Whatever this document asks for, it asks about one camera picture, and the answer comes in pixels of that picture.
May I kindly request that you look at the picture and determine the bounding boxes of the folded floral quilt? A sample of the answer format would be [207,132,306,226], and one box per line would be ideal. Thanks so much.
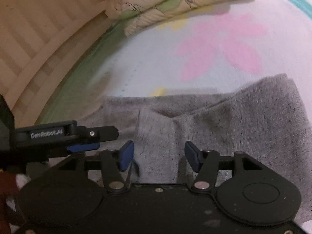
[107,0,255,37]

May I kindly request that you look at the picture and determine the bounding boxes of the grey pants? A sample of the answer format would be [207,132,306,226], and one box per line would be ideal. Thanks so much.
[80,73,312,232]

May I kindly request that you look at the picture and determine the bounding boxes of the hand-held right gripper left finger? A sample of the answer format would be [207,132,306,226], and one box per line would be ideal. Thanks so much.
[58,141,135,193]

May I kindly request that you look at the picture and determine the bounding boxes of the wooden headboard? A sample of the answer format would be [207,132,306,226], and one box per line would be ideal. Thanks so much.
[0,0,128,125]

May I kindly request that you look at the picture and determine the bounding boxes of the flower printed bed blanket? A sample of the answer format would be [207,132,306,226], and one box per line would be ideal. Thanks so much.
[38,0,312,127]

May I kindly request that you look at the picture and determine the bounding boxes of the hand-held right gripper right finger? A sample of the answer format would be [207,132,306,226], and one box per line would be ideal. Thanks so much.
[184,141,265,193]

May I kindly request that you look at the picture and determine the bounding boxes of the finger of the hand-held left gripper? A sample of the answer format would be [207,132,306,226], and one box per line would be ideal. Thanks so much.
[77,125,119,143]
[66,142,100,153]

